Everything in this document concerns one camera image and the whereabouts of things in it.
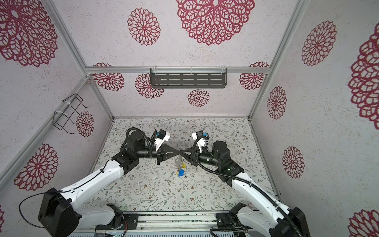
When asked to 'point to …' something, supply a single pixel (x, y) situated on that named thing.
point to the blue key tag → (181, 173)
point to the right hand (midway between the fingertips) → (180, 151)
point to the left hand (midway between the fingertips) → (178, 154)
